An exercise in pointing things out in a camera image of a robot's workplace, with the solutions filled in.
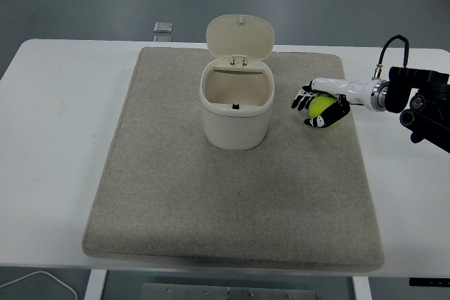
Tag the silver floor socket plate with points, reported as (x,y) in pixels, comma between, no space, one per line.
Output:
(163,26)
(162,38)

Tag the beige fabric mat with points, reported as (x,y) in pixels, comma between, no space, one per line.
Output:
(228,201)

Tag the grey metal plate with screws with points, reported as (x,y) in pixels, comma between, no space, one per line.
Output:
(197,293)

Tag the yellow-green tennis ball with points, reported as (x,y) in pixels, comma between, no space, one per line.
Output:
(318,105)

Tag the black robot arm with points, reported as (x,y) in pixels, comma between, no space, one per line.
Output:
(397,89)

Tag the cream bin with flip lid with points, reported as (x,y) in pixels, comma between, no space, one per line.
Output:
(233,128)

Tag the black table control panel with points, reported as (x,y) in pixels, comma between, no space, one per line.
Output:
(429,282)

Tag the white table leg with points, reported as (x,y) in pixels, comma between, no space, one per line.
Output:
(95,286)
(362,289)

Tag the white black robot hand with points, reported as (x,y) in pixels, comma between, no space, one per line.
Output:
(337,85)

